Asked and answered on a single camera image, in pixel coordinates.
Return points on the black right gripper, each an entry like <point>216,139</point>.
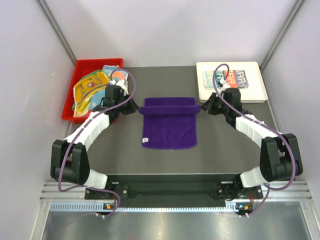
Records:
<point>208,107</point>

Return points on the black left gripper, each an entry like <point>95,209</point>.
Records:
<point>133,107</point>

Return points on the rabbit print striped towel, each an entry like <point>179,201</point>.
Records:
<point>235,79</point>

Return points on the purple towel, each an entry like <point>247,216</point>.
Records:
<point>169,123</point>

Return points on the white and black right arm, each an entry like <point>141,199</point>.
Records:
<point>280,156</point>

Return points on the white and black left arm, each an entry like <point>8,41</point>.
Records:
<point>69,157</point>

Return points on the pastel patchwork towel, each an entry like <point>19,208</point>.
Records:
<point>118,75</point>

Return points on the yellow cartoon print towel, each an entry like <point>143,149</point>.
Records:
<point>85,88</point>

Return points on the red plastic bin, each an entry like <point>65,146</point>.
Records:
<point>82,68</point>

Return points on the white plastic tray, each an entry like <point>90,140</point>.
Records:
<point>255,93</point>

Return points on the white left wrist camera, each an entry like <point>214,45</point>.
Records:
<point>121,83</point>

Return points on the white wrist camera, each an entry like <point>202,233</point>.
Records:
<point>121,83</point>
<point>222,85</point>

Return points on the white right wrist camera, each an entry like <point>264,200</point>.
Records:
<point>222,85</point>

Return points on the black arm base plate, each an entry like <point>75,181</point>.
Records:
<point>219,186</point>

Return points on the grey slotted cable duct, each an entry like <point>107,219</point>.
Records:
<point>102,207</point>

